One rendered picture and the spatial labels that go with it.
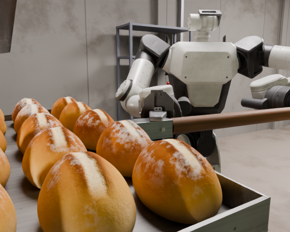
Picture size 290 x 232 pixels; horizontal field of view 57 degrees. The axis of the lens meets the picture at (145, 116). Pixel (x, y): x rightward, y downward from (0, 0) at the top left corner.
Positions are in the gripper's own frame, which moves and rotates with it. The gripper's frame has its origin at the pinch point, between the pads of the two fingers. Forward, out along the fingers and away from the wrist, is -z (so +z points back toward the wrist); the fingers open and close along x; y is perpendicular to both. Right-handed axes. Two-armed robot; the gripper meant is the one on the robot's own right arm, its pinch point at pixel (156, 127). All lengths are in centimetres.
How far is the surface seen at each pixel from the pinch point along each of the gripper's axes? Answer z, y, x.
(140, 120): -3.0, 2.5, -1.7
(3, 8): -4.5, 24.2, -19.3
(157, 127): -2.6, -0.2, -0.6
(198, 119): 3.1, -7.4, -0.9
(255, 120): 11.5, -19.8, 0.5
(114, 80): 329, 85, 8
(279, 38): 547, -207, -71
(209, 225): -30.3, -5.6, -0.5
